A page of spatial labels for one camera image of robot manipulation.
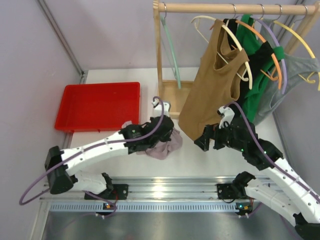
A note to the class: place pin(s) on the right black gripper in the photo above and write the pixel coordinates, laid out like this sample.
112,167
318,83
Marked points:
211,131

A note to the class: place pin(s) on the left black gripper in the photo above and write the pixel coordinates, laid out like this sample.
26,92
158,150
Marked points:
165,128

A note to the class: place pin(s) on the mauve tank top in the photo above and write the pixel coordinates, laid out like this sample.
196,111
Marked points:
167,147

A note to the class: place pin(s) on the mint green hanger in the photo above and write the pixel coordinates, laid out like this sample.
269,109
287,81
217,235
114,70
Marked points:
171,55

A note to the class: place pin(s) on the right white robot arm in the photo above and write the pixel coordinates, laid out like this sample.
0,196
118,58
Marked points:
297,202

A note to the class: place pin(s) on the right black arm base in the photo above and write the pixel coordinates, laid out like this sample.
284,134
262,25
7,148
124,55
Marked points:
229,192

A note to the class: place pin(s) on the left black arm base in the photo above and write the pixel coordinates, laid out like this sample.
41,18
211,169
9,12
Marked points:
112,192

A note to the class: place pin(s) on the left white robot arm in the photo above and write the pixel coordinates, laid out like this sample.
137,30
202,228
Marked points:
66,167

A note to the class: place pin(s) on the brown tank top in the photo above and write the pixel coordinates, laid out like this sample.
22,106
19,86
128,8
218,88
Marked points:
216,84

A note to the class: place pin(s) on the black tank top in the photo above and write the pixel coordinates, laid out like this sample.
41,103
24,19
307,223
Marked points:
259,55

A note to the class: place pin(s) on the orange hanger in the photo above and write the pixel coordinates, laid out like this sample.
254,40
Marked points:
273,56

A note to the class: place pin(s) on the grey tank top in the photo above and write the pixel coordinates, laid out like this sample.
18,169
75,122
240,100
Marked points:
298,69

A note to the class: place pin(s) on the green tank top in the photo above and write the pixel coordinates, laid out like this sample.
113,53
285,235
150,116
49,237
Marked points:
252,109

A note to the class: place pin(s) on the cream hanger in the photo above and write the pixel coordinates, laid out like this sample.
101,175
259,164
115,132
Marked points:
247,74

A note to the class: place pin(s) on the yellow hanger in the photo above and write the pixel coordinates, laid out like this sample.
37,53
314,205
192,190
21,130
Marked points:
305,47

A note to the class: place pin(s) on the lilac hanger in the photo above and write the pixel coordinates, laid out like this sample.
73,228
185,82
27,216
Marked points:
283,85

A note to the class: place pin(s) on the wooden clothes rack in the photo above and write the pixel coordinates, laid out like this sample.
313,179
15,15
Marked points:
168,89

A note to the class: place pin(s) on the red plastic tray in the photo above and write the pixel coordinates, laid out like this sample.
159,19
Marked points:
98,107

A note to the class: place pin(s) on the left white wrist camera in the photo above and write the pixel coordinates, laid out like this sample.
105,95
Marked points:
159,107

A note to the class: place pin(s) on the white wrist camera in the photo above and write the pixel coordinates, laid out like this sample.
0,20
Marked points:
227,115
159,107

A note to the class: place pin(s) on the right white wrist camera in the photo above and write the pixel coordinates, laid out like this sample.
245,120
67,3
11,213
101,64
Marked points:
227,115

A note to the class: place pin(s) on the aluminium mounting rail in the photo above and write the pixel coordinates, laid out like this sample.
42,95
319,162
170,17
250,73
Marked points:
156,195

